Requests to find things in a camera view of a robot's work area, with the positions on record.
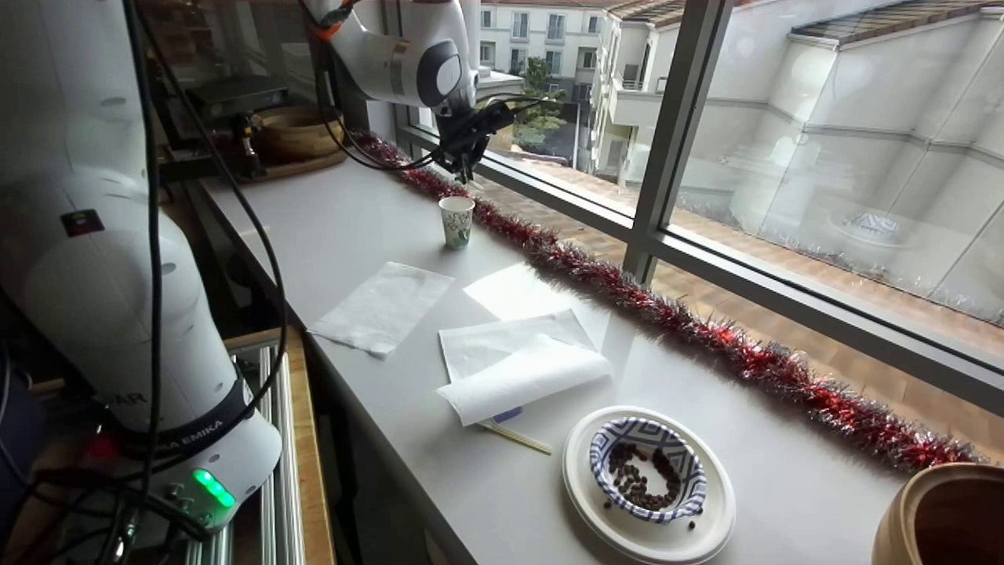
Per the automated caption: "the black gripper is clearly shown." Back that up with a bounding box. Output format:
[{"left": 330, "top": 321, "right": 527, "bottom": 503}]
[{"left": 434, "top": 99, "right": 515, "bottom": 171}]

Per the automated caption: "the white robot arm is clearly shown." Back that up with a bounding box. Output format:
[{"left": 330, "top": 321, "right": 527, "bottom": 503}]
[{"left": 0, "top": 0, "right": 283, "bottom": 531}]

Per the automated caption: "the patterned paper cup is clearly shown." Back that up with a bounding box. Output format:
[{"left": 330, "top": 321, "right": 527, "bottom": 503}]
[{"left": 440, "top": 196, "right": 475, "bottom": 252}]

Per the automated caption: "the blue patterned bowl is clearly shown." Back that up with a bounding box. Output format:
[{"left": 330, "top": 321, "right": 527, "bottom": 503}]
[{"left": 586, "top": 418, "right": 707, "bottom": 524}]

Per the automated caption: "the wooden basket on tray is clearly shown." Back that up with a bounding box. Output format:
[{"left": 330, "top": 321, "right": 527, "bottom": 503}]
[{"left": 250, "top": 102, "right": 346, "bottom": 178}]

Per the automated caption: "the flat white paper napkin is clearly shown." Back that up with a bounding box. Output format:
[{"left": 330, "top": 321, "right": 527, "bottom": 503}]
[{"left": 311, "top": 259, "right": 451, "bottom": 357}]

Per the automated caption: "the folded white paper napkin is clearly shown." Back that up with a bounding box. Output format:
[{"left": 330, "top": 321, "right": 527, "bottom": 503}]
[{"left": 440, "top": 312, "right": 611, "bottom": 426}]

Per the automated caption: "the wooden stick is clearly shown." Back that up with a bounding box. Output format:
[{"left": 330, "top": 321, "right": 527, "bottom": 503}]
[{"left": 477, "top": 422, "right": 551, "bottom": 455}]

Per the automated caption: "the white paper plate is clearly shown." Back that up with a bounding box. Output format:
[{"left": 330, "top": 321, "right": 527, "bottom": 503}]
[{"left": 561, "top": 404, "right": 738, "bottom": 565}]

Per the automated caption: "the red silver tinsel garland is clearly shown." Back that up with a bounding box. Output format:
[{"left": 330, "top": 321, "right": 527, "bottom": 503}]
[{"left": 348, "top": 128, "right": 975, "bottom": 473}]

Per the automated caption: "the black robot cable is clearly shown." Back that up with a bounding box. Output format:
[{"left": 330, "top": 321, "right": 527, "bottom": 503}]
[{"left": 0, "top": 0, "right": 465, "bottom": 565}]

